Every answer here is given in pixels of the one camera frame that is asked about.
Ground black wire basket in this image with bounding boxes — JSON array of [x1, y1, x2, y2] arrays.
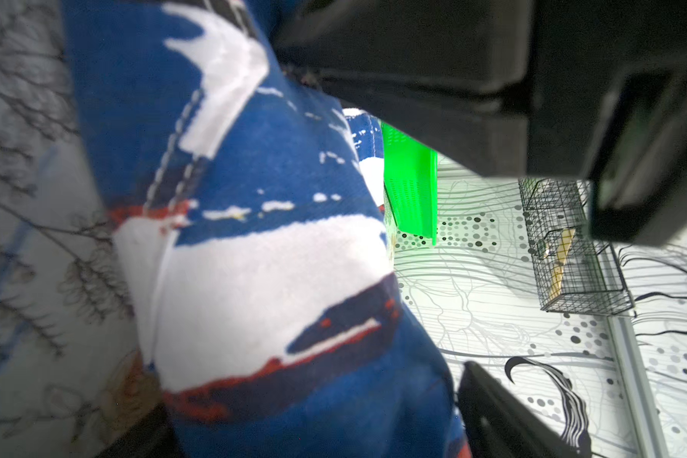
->
[[518, 179, 635, 317]]

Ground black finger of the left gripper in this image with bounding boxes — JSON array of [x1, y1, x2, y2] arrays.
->
[[303, 72, 529, 177], [273, 1, 535, 95]]

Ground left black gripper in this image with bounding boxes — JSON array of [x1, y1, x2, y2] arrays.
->
[[527, 1, 687, 246]]

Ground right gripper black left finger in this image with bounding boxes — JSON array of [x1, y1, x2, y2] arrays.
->
[[97, 404, 183, 458]]

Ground green plastic basket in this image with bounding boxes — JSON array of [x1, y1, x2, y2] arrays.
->
[[381, 123, 438, 245]]

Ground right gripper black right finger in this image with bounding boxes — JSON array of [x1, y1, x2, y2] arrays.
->
[[457, 362, 592, 457]]

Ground blue patterned long pants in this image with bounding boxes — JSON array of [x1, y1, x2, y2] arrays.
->
[[61, 1, 471, 457]]

